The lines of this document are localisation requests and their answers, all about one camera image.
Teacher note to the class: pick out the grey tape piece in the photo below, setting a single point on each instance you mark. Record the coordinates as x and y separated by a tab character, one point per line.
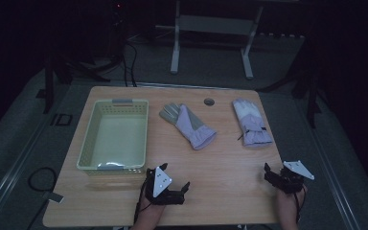
55	197

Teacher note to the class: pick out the lavender winter glove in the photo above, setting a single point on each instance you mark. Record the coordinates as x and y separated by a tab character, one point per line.
191	127
252	126

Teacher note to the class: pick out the person's right hand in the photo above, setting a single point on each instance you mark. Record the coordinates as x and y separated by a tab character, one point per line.
287	206

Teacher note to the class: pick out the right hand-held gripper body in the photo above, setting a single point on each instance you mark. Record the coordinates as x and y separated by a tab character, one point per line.
295	174

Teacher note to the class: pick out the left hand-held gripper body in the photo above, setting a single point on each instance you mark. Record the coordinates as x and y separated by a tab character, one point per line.
161	185

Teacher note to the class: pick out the pale green plastic basket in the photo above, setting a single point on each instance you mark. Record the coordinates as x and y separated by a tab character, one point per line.
116	137

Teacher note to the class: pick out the person's left hand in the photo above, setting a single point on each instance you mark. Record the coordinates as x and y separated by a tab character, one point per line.
148	212

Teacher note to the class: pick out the dark power strip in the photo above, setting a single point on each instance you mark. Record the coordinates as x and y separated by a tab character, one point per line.
282	35

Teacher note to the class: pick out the black metal stand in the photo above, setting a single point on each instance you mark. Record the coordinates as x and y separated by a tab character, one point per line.
48	86
311	96

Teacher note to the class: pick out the white metal desk frame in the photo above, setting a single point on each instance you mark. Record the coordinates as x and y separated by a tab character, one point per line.
215	25

